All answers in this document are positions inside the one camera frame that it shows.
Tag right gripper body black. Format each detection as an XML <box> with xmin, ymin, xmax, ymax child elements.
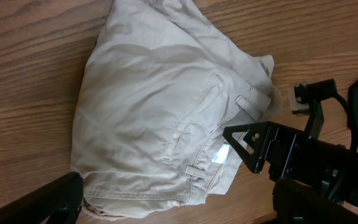
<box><xmin>267</xmin><ymin>79</ymin><xmax>358</xmax><ymax>202</ymax></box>

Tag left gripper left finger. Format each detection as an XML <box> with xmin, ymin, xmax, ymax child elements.
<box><xmin>0</xmin><ymin>172</ymin><xmax>83</xmax><ymax>224</ymax></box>

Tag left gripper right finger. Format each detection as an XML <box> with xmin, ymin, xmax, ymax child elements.
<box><xmin>272</xmin><ymin>179</ymin><xmax>358</xmax><ymax>224</ymax></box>

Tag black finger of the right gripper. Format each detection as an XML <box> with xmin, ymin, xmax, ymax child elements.
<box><xmin>223</xmin><ymin>121</ymin><xmax>278</xmax><ymax>174</ymax></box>

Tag beige shorts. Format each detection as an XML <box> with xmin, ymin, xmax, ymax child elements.
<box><xmin>71</xmin><ymin>0</ymin><xmax>281</xmax><ymax>221</ymax></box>

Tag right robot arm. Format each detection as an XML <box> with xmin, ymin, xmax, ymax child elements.
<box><xmin>223</xmin><ymin>79</ymin><xmax>358</xmax><ymax>207</ymax></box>

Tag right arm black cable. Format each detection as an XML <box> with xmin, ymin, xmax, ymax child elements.
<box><xmin>333</xmin><ymin>92</ymin><xmax>358</xmax><ymax>153</ymax></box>

